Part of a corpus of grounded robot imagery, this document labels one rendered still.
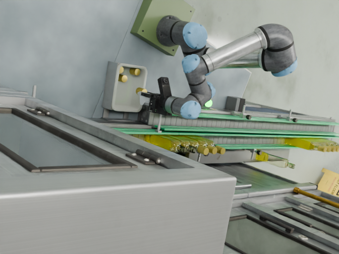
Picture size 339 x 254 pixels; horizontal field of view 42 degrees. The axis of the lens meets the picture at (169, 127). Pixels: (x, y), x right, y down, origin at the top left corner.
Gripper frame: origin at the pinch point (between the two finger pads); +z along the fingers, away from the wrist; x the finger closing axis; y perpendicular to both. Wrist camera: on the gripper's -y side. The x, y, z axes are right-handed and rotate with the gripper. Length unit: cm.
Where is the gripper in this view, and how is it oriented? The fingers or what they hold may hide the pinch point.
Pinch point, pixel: (143, 92)
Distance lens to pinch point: 206.5
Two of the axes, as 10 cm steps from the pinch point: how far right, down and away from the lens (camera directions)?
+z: -6.5, -2.2, 7.3
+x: 7.5, -0.1, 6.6
